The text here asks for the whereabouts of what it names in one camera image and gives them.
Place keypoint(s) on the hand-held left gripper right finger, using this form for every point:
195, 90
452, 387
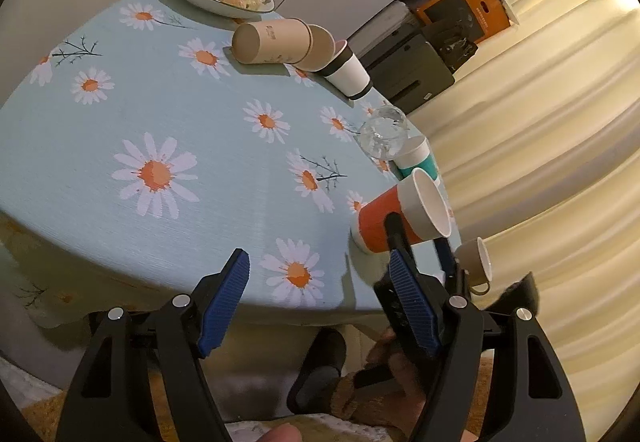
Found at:
414, 304

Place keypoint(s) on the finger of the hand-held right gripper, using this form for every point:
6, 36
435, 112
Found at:
446, 258
396, 234

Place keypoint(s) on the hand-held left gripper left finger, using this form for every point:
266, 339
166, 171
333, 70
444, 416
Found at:
224, 304

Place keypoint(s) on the orange paper cup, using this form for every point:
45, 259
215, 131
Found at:
380, 222

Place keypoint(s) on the teal and white paper cup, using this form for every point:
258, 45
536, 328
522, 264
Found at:
417, 160

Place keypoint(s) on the clear glass cup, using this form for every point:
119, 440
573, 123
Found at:
382, 132

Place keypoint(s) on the black and white paper cup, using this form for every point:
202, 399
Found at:
347, 72

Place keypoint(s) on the brown paper cup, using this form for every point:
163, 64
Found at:
317, 50
272, 40

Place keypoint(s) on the person's right hand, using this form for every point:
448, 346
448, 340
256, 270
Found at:
404, 379

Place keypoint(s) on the person's left hand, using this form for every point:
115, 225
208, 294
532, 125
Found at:
277, 434

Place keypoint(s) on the beige mug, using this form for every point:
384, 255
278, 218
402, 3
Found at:
470, 262

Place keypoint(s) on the dark fuzzy cloth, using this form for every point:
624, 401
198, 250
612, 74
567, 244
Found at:
520, 289

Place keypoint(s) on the black slipper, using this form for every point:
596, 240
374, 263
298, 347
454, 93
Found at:
320, 362

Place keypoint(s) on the cream curtain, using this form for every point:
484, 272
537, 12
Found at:
540, 147

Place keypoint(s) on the dark storage case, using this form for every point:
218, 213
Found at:
405, 67

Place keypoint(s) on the black bag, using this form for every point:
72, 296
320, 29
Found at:
456, 45

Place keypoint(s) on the daisy print blue tablecloth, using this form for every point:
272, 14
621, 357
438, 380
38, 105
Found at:
150, 112

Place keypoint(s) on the orange cardboard box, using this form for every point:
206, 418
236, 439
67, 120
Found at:
482, 5

